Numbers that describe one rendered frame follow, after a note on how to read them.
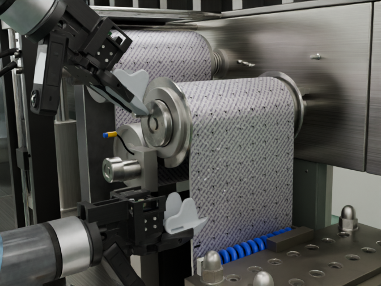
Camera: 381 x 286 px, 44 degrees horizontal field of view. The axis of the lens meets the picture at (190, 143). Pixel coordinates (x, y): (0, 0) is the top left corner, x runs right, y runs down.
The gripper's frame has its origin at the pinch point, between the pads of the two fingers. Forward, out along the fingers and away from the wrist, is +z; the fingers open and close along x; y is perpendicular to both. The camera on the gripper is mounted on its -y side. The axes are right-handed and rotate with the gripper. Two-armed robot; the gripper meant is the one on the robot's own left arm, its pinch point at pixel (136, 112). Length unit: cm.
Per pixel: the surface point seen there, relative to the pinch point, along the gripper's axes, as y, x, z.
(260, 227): -4.0, -7.5, 29.3
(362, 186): 101, 135, 266
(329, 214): 12, 6, 64
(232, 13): 37.6, 19.4, 17.5
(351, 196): 93, 144, 273
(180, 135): -0.2, -6.8, 4.7
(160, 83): 6.1, -0.8, 0.3
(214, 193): -4.3, -7.5, 15.9
